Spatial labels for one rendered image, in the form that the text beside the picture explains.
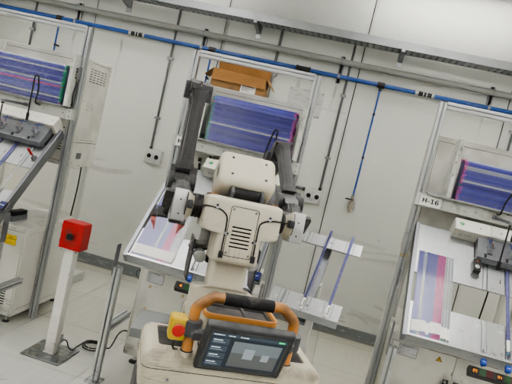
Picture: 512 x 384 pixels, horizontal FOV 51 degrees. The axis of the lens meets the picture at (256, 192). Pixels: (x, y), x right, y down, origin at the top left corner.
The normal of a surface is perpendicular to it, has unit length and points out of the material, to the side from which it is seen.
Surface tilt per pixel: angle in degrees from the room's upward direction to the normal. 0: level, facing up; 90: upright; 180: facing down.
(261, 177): 47
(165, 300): 90
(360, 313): 90
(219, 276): 82
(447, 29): 90
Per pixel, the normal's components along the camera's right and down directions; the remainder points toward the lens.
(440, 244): 0.04, -0.66
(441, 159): -0.18, 0.05
